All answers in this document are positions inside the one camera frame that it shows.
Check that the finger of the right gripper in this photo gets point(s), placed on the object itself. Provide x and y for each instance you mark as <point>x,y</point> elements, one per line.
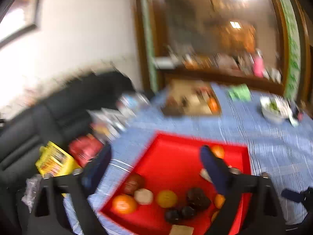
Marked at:
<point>305,197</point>

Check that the red tray box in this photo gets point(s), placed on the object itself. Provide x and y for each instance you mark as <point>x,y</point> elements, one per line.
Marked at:
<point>171,162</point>

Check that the white faceted water chestnut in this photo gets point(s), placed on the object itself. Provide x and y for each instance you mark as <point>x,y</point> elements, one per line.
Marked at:
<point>143,196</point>

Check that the black sofa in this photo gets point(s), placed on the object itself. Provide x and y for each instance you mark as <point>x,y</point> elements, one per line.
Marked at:
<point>60,118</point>

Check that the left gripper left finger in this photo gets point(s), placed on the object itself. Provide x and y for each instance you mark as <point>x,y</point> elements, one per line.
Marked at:
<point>48,215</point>

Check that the framed wall picture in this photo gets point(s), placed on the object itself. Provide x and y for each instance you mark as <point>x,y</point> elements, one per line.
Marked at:
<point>18,17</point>

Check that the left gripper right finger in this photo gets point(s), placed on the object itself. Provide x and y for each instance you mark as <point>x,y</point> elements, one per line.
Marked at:
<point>264,214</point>

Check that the yellow printed bag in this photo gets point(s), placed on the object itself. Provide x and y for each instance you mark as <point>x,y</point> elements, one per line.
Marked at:
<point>55,161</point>

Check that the pink bottle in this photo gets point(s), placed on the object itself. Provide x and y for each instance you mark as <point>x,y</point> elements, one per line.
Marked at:
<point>258,66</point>

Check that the green cloth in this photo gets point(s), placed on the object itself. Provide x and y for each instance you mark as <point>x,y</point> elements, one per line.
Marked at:
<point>239,92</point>

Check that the orange tangerine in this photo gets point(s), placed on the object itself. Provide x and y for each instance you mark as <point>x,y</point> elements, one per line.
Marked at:
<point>219,201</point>
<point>124,204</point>

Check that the reddish brown date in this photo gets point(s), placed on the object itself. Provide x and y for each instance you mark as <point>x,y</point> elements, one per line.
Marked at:
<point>133,183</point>

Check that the wooden sideboard counter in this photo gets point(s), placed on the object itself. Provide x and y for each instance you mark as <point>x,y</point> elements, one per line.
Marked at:
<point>167,72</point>

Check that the blue plaid tablecloth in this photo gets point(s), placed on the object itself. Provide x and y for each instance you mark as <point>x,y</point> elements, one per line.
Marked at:
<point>282,151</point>

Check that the dark brown date fruit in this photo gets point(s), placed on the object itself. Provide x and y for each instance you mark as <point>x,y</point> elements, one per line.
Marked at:
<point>197,199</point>

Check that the cardboard box tray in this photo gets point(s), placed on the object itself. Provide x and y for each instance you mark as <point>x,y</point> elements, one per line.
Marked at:
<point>191,98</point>

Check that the white bowl with greens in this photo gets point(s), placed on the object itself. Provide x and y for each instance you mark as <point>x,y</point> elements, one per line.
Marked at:
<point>275,109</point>

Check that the red plastic bag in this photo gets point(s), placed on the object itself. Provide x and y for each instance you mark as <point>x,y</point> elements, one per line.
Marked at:
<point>85,148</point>

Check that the clear plastic bag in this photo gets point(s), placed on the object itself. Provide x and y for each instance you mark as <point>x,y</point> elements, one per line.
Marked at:
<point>130,103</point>

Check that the dark round plum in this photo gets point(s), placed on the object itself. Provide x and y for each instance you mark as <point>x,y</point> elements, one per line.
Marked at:
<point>173,216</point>

